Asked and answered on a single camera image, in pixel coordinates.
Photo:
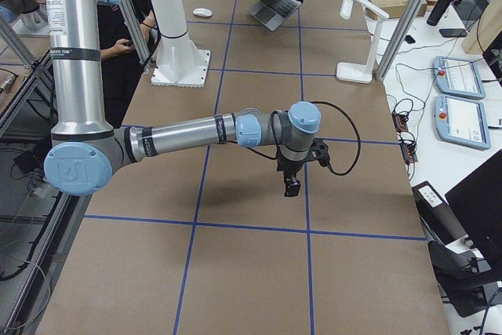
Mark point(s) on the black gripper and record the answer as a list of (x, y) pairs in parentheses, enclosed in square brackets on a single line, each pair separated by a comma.
[(289, 169)]

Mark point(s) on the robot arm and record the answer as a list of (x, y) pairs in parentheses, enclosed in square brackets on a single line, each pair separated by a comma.
[(26, 16), (87, 150)]

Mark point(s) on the white desk lamp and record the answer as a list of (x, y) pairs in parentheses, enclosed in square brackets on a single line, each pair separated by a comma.
[(355, 54)]

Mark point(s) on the white computer mouse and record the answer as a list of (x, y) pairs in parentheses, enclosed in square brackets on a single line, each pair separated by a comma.
[(202, 12)]

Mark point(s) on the black power strip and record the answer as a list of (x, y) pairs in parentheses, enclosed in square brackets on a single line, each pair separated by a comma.
[(406, 139)]

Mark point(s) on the lower blue teach pendant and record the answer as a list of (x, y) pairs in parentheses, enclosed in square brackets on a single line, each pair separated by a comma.
[(461, 121)]

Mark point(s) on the blue teach pendant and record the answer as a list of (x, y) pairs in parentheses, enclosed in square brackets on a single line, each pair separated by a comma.
[(458, 77), (461, 121)]

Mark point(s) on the black monitor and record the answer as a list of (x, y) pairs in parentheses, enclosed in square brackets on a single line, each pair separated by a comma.
[(476, 203)]

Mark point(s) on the upper blue teach pendant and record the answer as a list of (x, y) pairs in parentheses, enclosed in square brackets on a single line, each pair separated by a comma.
[(458, 77)]

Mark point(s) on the seated person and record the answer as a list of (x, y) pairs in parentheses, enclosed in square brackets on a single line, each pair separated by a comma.
[(120, 65)]

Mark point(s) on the cardboard box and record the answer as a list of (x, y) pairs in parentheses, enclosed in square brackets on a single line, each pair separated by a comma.
[(394, 8)]

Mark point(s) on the smartphone on desk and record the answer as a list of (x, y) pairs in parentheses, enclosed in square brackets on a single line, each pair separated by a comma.
[(453, 32)]

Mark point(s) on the black bottle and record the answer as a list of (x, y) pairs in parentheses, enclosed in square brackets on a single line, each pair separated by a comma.
[(438, 11)]

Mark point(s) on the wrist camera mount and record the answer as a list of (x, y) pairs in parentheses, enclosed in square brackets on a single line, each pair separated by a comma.
[(319, 151)]

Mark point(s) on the aluminium frame post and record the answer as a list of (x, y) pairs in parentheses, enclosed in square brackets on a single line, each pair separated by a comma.
[(397, 38)]

